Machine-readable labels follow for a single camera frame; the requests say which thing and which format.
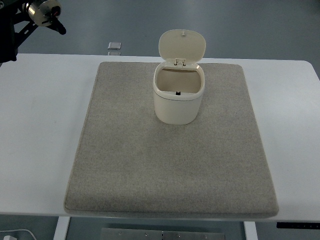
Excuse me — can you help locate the white table leg left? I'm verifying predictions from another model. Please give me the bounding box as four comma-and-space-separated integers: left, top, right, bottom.
53, 216, 71, 240

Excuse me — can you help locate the white table leg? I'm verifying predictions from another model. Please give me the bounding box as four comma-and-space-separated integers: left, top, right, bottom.
53, 216, 71, 240
243, 221, 258, 240

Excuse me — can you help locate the white power adapter with cable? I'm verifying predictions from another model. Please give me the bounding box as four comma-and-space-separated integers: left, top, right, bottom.
0, 228, 37, 240

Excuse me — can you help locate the small clear square floor plate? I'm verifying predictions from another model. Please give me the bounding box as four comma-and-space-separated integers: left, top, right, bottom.
107, 41, 122, 50

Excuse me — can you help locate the white table leg right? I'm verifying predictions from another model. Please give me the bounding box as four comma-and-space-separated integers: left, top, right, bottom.
243, 221, 258, 240

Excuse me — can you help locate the black desk control panel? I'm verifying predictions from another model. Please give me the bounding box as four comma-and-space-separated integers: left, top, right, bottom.
276, 222, 320, 230

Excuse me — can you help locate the grey metal base plate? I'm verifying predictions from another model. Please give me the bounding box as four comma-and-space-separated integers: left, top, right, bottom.
100, 228, 226, 240

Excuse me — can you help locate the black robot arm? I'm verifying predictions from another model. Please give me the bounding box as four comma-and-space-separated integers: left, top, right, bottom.
0, 0, 67, 64

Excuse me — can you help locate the beige felt mat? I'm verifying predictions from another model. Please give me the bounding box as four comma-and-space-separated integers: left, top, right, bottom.
64, 62, 279, 218

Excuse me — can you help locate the cream plastic bin with lid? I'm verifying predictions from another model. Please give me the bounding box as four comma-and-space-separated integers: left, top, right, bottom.
152, 29, 206, 125

